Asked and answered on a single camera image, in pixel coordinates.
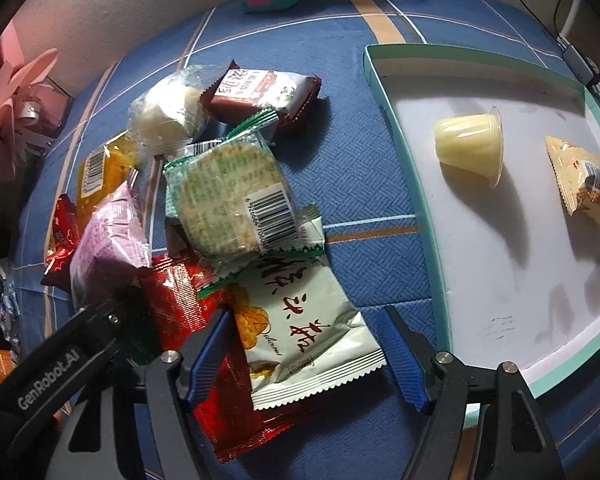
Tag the white box with teal rim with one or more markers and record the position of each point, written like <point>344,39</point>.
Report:
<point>480,185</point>

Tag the white green-trim snack packet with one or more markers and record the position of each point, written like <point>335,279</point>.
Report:
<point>310,230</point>

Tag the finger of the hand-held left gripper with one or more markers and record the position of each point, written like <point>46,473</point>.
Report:
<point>115,320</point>

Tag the clear round cracker packet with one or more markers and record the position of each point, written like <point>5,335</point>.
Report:
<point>225,195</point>

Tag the pale orange snack packet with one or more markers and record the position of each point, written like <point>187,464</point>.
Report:
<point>580,175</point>

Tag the brown red snack packet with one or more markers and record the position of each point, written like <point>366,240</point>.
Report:
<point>260,100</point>

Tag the pink snack packet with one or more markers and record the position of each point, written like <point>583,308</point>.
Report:
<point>105,240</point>

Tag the white green biscuit packet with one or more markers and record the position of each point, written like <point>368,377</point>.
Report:
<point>305,330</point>

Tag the clear white bun packet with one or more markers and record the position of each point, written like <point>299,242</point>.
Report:
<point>165,110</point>

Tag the yellow jelly cup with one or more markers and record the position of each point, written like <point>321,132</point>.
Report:
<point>467,140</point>

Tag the small red snack packet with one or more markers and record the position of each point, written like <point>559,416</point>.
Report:
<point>62,235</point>

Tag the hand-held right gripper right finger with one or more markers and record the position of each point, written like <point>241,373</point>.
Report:
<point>405,360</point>

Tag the grey power strip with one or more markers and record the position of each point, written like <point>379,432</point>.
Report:
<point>577,62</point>

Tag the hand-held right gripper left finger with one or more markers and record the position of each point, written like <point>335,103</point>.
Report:
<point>211,355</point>

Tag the blue plaid cloth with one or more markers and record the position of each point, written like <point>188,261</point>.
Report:
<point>360,170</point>

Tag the pink flower bouquet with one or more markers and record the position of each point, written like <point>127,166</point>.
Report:
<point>10,125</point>

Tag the blue white packet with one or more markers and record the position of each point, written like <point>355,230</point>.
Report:
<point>5,305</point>

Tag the orange barcode snack packet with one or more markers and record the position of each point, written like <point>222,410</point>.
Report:
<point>97,180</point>

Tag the large red snack packet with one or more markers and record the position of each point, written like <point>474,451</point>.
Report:
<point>180,300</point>

